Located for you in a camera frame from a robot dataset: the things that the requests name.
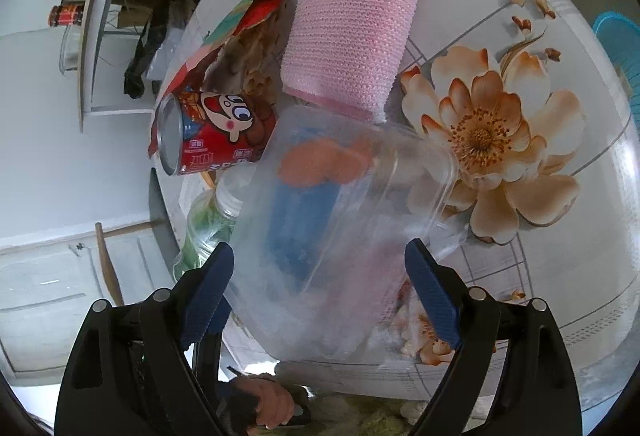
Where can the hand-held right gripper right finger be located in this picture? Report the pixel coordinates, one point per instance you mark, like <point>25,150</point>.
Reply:
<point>435,296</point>

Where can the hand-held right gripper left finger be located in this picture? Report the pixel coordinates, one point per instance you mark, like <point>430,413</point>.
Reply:
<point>210,288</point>

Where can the clear green-label plastic bottle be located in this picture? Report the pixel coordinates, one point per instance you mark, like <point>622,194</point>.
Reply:
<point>200,226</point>

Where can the clear plastic container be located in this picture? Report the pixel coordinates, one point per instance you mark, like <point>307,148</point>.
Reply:
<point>320,266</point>

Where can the red drink can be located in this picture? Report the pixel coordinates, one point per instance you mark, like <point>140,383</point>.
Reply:
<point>220,141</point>

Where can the colourful snack wrapper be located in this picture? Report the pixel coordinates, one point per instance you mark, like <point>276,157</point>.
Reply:
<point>235,26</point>

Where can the pink sponge cloth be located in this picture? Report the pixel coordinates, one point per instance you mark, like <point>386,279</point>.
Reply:
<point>350,36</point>

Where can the blue plastic basket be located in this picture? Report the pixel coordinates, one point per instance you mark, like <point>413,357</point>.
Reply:
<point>622,46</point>

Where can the person's left hand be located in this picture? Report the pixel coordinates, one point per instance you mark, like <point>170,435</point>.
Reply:
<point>272,403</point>

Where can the green fleece garment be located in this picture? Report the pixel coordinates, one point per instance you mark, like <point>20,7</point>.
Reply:
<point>360,416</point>

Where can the wooden chair dark seat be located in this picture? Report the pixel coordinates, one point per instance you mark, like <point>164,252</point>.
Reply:
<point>105,261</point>

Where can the floral plaid tablecloth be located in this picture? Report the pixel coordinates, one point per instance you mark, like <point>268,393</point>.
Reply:
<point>550,241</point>

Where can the white panelled door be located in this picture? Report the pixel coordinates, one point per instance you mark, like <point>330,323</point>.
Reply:
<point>50,291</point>

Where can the black plastic bag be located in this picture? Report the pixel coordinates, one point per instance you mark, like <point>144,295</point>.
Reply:
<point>142,61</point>

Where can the brown cardboard box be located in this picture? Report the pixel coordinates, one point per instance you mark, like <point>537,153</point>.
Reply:
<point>135,6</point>

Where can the dark sauce jar red label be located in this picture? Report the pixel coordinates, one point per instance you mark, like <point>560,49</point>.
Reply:
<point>65,15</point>

